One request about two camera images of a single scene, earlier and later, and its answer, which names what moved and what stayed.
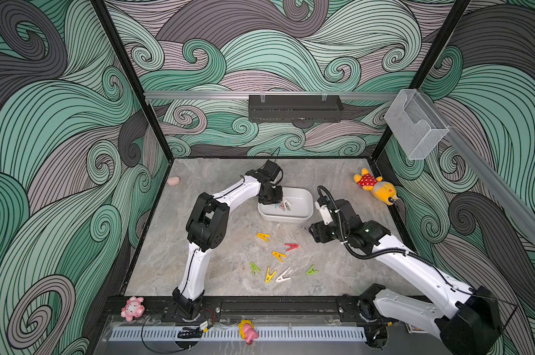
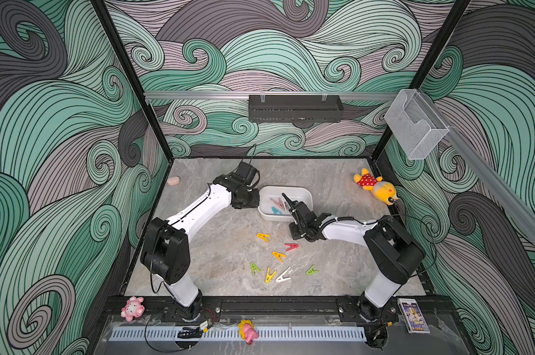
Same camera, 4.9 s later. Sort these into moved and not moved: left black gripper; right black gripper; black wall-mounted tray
Moved: left black gripper; right black gripper
Not moved: black wall-mounted tray
